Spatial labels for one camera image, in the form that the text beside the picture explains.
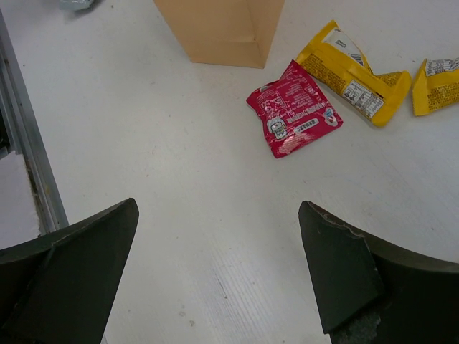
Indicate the aluminium front rail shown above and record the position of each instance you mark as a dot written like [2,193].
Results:
[20,127]

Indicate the brown paper bag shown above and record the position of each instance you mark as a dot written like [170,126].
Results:
[233,33]

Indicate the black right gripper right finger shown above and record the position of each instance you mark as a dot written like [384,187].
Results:
[369,290]

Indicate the yellow snack bar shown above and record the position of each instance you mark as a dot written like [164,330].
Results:
[334,59]
[435,86]

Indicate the yellow snack bar upper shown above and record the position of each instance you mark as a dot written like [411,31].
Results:
[435,86]

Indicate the pink square snack packet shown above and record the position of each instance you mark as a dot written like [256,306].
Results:
[294,111]

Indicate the yellow snack bar lower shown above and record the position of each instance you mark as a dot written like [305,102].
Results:
[334,59]

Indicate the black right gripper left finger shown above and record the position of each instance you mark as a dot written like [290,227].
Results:
[60,287]

